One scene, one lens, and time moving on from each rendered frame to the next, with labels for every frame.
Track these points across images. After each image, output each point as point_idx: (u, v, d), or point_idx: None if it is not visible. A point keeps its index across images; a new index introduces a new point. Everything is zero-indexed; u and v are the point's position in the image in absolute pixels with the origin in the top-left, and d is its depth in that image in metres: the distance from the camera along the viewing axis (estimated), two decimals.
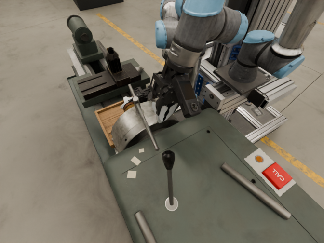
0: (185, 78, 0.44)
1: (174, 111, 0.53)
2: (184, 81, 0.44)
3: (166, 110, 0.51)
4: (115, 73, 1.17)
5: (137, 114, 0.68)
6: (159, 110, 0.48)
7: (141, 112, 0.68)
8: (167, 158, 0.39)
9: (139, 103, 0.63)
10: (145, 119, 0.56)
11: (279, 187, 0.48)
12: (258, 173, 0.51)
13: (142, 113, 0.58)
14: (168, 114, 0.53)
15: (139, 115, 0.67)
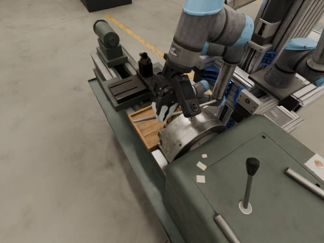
0: (185, 78, 0.44)
1: (174, 111, 0.53)
2: (184, 81, 0.44)
3: (166, 110, 0.51)
4: (147, 77, 1.20)
5: None
6: (159, 110, 0.48)
7: (192, 119, 0.70)
8: (254, 165, 0.41)
9: None
10: None
11: None
12: (320, 178, 0.54)
13: (177, 113, 0.63)
14: (168, 114, 0.53)
15: (188, 118, 0.71)
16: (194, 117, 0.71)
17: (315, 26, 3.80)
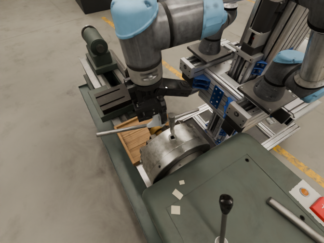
0: None
1: None
2: (162, 82, 0.42)
3: None
4: None
5: (170, 135, 0.67)
6: (166, 118, 0.48)
7: (172, 139, 0.66)
8: (227, 205, 0.37)
9: (170, 122, 0.55)
10: (142, 127, 0.52)
11: None
12: (305, 209, 0.50)
13: None
14: None
15: (168, 137, 0.67)
16: (174, 136, 0.67)
17: None
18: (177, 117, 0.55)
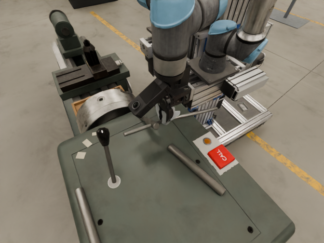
0: (161, 85, 0.40)
1: (166, 121, 0.49)
2: (157, 86, 0.41)
3: (158, 109, 0.51)
4: (93, 65, 1.19)
5: (100, 97, 0.70)
6: None
7: (101, 101, 0.69)
8: (99, 134, 0.40)
9: (154, 120, 0.54)
10: (181, 115, 0.56)
11: (220, 167, 0.49)
12: (203, 155, 0.53)
13: None
14: (162, 117, 0.51)
15: (97, 99, 0.70)
16: (103, 98, 0.70)
17: (299, 22, 3.79)
18: (147, 124, 0.52)
